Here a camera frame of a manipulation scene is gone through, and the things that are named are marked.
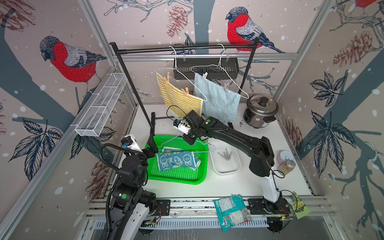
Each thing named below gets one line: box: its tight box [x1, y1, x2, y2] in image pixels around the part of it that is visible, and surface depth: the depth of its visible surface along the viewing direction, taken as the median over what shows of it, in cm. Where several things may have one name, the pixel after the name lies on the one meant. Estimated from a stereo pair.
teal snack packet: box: [213, 194, 253, 232], surface depth 71 cm
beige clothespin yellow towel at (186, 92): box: [181, 87, 189, 97], surface depth 75 cm
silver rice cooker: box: [243, 94, 279, 129], surface depth 97 cm
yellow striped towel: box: [155, 72, 204, 119], surface depth 82 cm
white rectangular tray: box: [207, 137, 242, 175], surface depth 91 cm
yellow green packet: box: [291, 191, 311, 220], surface depth 74 cm
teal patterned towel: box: [156, 147, 202, 171], surface depth 87 cm
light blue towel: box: [194, 72, 241, 124], surface depth 87 cm
